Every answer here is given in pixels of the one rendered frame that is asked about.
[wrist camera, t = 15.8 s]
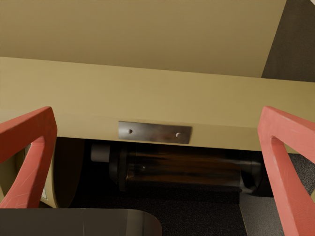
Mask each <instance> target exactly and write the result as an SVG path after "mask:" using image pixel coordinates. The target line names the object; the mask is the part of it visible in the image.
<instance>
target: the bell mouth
mask: <svg viewBox="0 0 315 236"><path fill-rule="evenodd" d="M30 147H31V143H30V144H29V145H28V146H26V147H25V148H23V149H22V150H20V151H19V152H18V153H16V173H17V175H18V173H19V171H20V169H21V166H22V164H23V162H24V160H25V157H26V155H27V153H28V151H29V149H30ZM84 148H85V139H82V138H69V137H56V141H55V146H54V150H53V155H52V160H51V164H50V168H49V171H48V174H47V178H46V182H45V185H44V189H43V193H42V196H41V200H40V201H42V202H44V203H46V204H47V205H49V206H51V207H53V208H68V207H69V206H70V205H71V203H72V201H73V199H74V196H75V193H76V190H77V187H78V184H79V180H80V176H81V171H82V166H83V157H84Z"/></svg>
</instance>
